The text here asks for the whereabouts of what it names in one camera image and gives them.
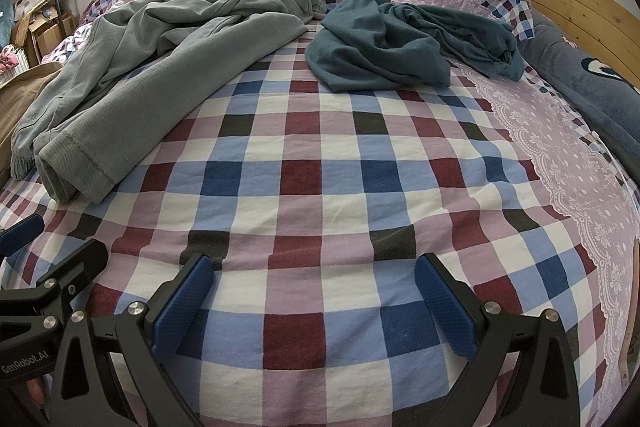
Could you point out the blue grey plush pillow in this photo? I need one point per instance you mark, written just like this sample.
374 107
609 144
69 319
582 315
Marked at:
608 102

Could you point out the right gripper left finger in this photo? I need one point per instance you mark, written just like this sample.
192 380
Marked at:
86 389

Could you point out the wooden headboard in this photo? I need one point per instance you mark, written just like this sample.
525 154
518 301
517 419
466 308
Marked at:
603 28

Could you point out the teal blue shirt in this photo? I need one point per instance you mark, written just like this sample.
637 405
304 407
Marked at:
368 45

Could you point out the beige khaki garment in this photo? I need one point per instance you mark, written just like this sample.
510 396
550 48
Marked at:
16 97

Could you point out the plaid checkered bed sheet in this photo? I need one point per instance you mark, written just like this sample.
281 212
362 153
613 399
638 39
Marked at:
314 207

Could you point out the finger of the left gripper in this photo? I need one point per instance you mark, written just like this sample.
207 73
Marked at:
20 234
77 270

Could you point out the cardboard boxes pile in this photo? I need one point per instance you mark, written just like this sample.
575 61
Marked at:
42 28

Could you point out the grey green sweatshirt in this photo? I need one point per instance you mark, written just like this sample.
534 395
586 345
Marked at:
142 69

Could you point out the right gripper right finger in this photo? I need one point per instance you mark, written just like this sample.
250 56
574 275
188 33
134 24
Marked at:
543 387

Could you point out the person left hand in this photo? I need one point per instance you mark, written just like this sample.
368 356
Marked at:
35 389

